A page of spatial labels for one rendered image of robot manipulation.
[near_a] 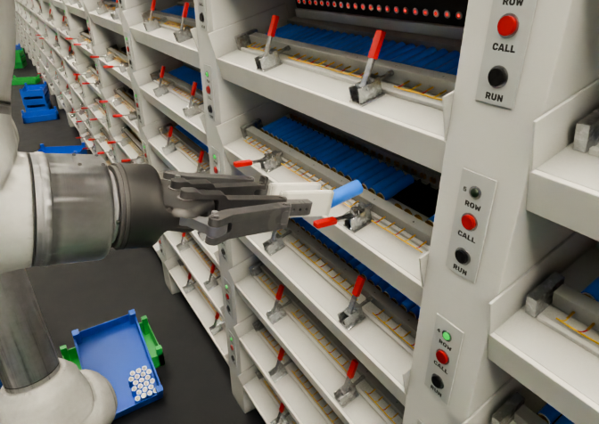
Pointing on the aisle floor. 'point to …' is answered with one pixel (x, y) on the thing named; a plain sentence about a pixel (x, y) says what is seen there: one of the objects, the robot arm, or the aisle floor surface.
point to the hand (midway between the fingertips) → (299, 199)
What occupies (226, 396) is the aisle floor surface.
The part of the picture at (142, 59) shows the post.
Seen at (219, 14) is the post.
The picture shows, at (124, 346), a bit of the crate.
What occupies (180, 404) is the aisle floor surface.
